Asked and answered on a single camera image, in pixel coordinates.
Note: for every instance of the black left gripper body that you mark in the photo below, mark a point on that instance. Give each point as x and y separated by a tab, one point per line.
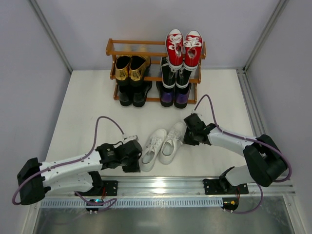
136	157

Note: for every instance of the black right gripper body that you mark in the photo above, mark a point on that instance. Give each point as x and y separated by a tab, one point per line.
188	131

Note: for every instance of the black patent loafer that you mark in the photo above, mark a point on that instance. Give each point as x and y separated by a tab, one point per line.
125	95
140	93

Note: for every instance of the red canvas sneaker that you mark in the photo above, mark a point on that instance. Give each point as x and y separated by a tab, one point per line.
174	48
193	46

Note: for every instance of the gold loafer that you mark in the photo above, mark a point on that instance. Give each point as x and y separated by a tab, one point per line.
122	66
138	67

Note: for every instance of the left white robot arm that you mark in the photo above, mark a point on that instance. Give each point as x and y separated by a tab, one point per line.
78	174

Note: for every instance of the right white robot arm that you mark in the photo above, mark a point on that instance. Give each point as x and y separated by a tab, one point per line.
264	163

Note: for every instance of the orange wooden shoe shelf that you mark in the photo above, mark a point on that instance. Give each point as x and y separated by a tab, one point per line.
155	50

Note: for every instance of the left black controller box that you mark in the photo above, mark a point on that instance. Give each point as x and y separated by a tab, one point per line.
91	205

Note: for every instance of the black controller box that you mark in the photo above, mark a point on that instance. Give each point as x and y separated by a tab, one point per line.
230	203
91	205

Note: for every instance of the right black controller box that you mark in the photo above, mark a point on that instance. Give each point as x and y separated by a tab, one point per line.
230	203

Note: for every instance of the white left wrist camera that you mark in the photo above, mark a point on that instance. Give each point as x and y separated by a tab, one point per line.
127	138

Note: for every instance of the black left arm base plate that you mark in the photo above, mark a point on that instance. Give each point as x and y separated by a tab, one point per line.
105	187

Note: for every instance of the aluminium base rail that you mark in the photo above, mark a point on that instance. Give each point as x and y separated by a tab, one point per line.
143	185

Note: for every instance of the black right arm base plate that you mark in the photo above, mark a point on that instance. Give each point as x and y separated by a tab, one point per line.
222	187

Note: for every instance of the right side aluminium rail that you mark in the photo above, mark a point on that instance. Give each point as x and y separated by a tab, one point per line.
257	124

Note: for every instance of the white slotted cable duct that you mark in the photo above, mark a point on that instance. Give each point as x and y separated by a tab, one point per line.
165	202

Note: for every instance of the right aluminium corner post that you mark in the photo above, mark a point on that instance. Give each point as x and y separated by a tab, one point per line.
278	10

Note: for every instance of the aluminium corner post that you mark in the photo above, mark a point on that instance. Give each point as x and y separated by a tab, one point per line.
48	30
278	10

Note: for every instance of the left aluminium corner post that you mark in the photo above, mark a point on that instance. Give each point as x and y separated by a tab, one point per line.
48	30

